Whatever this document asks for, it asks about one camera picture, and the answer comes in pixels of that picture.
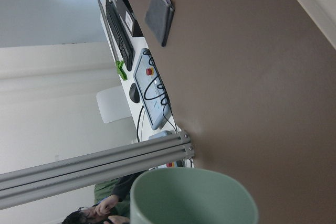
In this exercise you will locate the green cup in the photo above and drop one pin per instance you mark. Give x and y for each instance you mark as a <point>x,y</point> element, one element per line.
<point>190,195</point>

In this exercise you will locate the black computer mouse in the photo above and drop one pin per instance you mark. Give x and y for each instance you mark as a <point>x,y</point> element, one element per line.
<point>134,94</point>

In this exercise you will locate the green plastic clamp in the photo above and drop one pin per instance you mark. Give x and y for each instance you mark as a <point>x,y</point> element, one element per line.
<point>119,67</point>

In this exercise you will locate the white chair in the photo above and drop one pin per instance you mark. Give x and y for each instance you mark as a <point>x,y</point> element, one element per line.
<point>112,104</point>

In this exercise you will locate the black keyboard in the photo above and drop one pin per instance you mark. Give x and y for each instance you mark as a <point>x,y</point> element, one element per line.
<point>120,35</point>

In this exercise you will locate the grey folded cloth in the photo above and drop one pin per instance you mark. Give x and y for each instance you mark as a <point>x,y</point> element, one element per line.
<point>159,18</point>

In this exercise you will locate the aluminium frame post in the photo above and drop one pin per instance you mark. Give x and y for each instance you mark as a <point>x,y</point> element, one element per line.
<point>35,183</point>

